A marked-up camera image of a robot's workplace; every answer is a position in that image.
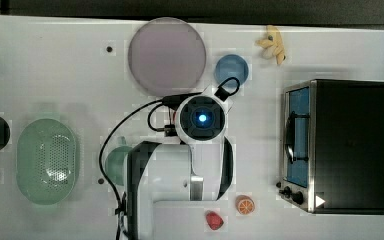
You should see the orange slice toy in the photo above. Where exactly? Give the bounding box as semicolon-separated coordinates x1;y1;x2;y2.
235;195;255;215

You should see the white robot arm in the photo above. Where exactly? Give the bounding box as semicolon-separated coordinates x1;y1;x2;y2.
124;86;234;240

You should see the silver black toaster oven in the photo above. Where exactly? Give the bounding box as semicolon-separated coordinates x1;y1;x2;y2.
276;79;384;215

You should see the red plush pepper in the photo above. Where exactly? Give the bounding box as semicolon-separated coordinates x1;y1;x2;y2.
205;211;224;231

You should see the lilac round plate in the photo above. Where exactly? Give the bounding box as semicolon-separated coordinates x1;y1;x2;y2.
128;17;206;96

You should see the green cup with handle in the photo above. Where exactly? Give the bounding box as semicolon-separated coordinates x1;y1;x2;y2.
105;136;132;186

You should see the blue small bowl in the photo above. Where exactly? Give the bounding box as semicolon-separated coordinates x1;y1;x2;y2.
214;54;249;84

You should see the green oval strainer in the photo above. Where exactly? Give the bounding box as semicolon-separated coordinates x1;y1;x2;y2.
16;119;77;205

